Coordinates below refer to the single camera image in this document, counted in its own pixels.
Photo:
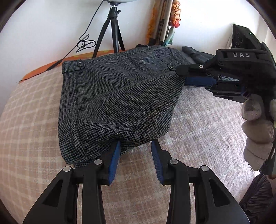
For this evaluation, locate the black tripod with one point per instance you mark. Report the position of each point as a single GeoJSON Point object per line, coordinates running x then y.
{"type": "Point", "coordinates": [117, 39]}

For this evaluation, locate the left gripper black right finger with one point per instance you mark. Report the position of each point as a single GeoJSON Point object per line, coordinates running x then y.
{"type": "Point", "coordinates": [213, 201]}

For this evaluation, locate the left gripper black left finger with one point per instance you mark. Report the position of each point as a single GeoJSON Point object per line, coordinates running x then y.
{"type": "Point", "coordinates": [58, 202]}

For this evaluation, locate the white ring light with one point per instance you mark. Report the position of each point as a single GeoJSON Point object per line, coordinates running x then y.
{"type": "Point", "coordinates": [120, 1]}

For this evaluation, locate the colourful scarf with flowers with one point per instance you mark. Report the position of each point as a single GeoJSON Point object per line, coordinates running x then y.
{"type": "Point", "coordinates": [174, 22]}

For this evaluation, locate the right hand grey glove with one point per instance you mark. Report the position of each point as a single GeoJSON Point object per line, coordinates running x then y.
{"type": "Point", "coordinates": [260, 132]}

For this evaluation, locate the dark grey folded garment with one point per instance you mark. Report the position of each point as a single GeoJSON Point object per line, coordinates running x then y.
{"type": "Point", "coordinates": [193, 56]}

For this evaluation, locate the plaid beige bed cover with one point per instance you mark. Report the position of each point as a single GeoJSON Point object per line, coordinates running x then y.
{"type": "Point", "coordinates": [204, 130]}

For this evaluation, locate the orange floral bed sheet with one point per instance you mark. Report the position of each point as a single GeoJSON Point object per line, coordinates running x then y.
{"type": "Point", "coordinates": [44, 68]}

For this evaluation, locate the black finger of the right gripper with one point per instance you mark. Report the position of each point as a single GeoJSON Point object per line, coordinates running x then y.
{"type": "Point", "coordinates": [195, 69]}
{"type": "Point", "coordinates": [206, 82]}

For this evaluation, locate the folded metal tripod stand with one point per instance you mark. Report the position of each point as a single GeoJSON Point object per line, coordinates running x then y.
{"type": "Point", "coordinates": [159, 26]}

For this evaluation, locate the grey houndstooth pants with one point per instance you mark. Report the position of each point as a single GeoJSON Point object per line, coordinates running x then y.
{"type": "Point", "coordinates": [128, 96]}

